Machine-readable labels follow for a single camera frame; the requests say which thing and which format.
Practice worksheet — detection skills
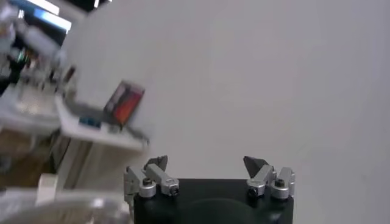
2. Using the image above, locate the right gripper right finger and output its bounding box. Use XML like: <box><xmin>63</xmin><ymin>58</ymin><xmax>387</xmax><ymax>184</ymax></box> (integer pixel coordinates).
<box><xmin>243</xmin><ymin>155</ymin><xmax>296</xmax><ymax>200</ymax></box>

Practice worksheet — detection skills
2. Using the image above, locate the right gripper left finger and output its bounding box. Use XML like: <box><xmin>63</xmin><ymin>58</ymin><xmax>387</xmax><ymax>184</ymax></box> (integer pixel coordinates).
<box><xmin>123</xmin><ymin>155</ymin><xmax>180</xmax><ymax>202</ymax></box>

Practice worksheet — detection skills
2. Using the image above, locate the white side desk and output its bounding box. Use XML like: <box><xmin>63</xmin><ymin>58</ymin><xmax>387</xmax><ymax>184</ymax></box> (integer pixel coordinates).
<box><xmin>55</xmin><ymin>96</ymin><xmax>152</xmax><ymax>191</ymax></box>

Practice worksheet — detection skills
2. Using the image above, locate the blue computer mouse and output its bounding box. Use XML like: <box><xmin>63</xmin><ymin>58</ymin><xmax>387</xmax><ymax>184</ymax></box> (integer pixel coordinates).
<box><xmin>78</xmin><ymin>117</ymin><xmax>102</xmax><ymax>129</ymax></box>

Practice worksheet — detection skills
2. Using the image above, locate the cluttered white background desk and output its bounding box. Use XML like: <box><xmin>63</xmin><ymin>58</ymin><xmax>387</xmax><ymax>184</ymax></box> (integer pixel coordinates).
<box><xmin>0</xmin><ymin>80</ymin><xmax>63</xmax><ymax>136</ymax></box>

